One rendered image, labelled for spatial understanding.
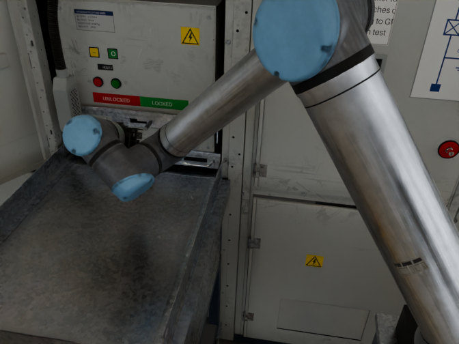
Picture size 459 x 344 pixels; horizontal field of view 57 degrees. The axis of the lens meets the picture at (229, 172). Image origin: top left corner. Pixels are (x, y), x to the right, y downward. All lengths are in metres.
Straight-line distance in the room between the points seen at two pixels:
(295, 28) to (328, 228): 1.05
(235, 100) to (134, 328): 0.54
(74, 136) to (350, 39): 0.64
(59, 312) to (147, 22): 0.82
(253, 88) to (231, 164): 0.64
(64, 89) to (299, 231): 0.89
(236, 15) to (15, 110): 0.77
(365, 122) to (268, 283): 1.21
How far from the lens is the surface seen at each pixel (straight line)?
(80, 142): 0.98
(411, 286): 0.67
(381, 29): 1.22
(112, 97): 1.46
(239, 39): 1.25
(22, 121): 1.57
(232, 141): 1.37
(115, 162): 0.97
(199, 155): 1.45
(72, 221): 1.32
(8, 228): 1.35
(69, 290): 1.12
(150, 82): 1.40
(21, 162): 1.61
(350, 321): 1.85
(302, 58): 0.54
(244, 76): 0.80
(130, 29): 1.37
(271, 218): 1.49
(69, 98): 1.41
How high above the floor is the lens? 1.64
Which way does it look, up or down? 32 degrees down
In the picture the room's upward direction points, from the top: 2 degrees clockwise
